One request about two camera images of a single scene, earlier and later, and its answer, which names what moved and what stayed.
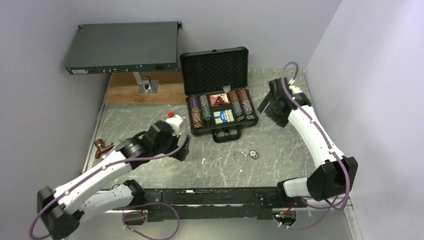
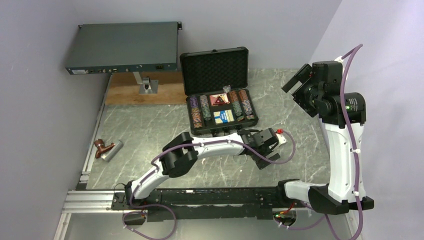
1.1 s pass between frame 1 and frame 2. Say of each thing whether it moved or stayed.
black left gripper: moved
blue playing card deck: stayed
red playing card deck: stayed
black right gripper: moved
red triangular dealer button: stayed
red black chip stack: stayed
